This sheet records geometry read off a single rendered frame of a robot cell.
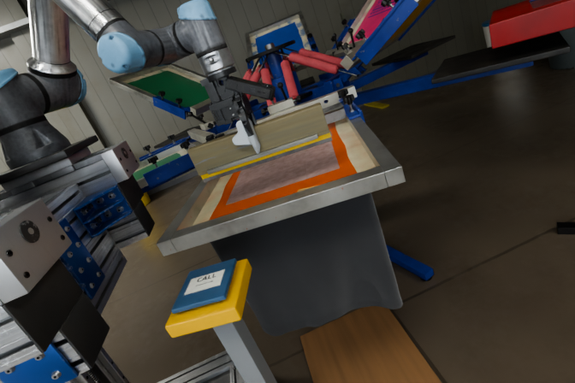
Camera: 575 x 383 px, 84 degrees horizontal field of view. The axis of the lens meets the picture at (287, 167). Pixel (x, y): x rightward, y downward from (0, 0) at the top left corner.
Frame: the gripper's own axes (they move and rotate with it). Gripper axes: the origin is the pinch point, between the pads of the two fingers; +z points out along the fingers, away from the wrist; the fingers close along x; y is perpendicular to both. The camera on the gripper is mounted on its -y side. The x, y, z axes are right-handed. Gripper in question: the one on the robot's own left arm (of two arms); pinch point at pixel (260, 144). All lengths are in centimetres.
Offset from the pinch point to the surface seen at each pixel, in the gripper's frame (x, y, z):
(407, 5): -60, -61, -18
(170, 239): 15.2, 25.0, 10.7
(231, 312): 39.0, 6.2, 14.7
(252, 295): 6.0, 17.4, 39.6
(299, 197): 14.9, -6.8, 10.4
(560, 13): -44, -103, 2
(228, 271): 31.3, 7.3, 12.4
